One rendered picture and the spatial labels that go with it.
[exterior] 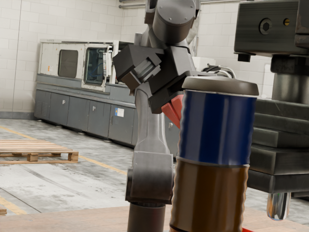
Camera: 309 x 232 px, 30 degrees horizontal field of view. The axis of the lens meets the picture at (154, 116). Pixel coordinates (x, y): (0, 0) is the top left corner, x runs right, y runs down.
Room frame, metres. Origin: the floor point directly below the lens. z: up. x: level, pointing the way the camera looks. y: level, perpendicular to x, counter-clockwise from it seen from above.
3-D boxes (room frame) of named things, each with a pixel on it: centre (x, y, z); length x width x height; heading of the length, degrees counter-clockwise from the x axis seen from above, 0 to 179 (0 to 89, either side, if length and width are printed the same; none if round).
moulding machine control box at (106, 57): (9.48, 0.83, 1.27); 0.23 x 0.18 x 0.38; 126
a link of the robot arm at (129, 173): (0.97, -0.01, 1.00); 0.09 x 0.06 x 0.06; 94
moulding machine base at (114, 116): (9.91, 0.50, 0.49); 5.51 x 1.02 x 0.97; 36
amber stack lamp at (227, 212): (0.29, -0.03, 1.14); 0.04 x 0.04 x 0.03
